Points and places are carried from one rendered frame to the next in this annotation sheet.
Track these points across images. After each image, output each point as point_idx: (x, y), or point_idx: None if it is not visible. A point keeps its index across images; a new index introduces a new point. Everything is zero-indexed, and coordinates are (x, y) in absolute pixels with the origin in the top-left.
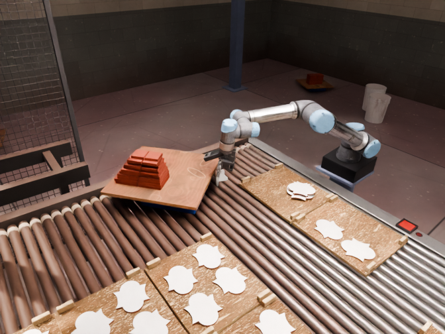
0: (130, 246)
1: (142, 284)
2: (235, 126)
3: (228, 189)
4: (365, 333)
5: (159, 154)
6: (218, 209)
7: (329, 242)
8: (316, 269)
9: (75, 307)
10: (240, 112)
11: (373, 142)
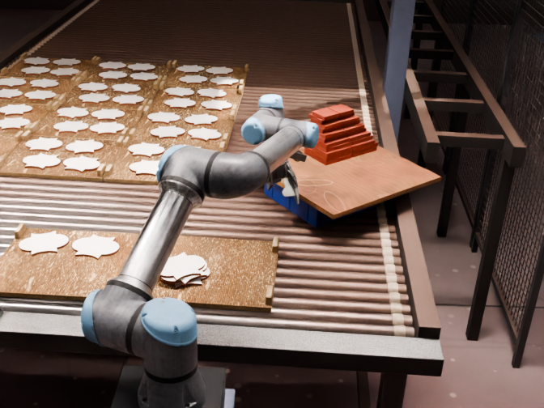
0: None
1: (207, 138)
2: (258, 102)
3: (281, 235)
4: (4, 197)
5: (324, 114)
6: (252, 210)
7: (84, 236)
8: (80, 214)
9: (227, 120)
10: (299, 121)
11: (94, 291)
